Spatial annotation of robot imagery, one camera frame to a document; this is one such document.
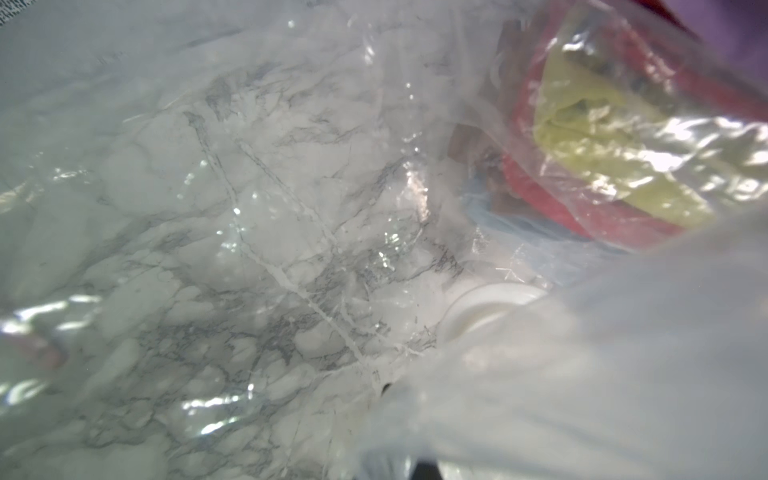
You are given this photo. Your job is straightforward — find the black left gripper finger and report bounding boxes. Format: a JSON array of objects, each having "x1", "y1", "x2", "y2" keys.
[{"x1": 410, "y1": 461, "x2": 443, "y2": 480}]

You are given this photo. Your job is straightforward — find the clear plastic vacuum bag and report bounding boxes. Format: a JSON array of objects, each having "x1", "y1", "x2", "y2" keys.
[{"x1": 1, "y1": 1, "x2": 767, "y2": 479}]

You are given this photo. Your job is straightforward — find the yellow garment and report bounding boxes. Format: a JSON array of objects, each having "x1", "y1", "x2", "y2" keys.
[{"x1": 532, "y1": 37, "x2": 767, "y2": 228}]

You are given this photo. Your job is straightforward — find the red garment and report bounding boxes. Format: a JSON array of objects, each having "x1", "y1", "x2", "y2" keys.
[{"x1": 492, "y1": 1, "x2": 767, "y2": 250}]

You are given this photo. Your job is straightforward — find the purple garment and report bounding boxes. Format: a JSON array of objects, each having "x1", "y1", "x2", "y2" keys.
[{"x1": 663, "y1": 0, "x2": 767, "y2": 83}]

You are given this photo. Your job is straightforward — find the light blue trousers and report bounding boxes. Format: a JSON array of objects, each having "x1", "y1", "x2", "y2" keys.
[{"x1": 461, "y1": 177, "x2": 623, "y2": 285}]

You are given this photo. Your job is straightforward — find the white vacuum bag valve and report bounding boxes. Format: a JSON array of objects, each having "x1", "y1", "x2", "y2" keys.
[{"x1": 436, "y1": 283, "x2": 547, "y2": 346}]

